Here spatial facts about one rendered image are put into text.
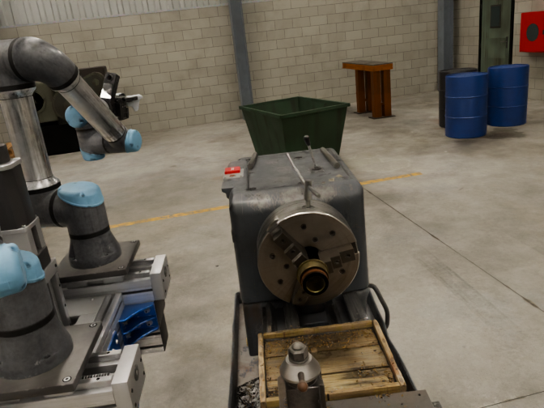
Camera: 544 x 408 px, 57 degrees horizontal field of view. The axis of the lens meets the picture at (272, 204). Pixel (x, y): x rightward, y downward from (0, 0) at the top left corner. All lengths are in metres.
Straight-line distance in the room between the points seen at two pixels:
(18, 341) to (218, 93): 10.48
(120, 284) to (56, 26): 10.09
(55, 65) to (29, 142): 0.24
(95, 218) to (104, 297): 0.24
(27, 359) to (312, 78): 11.01
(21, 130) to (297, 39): 10.37
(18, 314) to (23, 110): 0.66
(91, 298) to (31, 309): 0.50
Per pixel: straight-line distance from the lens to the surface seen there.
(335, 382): 1.37
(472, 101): 7.76
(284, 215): 1.50
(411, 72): 12.74
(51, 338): 1.13
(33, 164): 1.58
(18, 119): 1.57
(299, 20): 11.71
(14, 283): 0.81
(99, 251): 1.54
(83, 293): 1.60
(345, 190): 1.66
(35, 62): 1.48
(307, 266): 1.42
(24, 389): 1.11
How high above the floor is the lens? 1.75
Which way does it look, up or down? 19 degrees down
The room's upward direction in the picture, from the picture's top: 7 degrees counter-clockwise
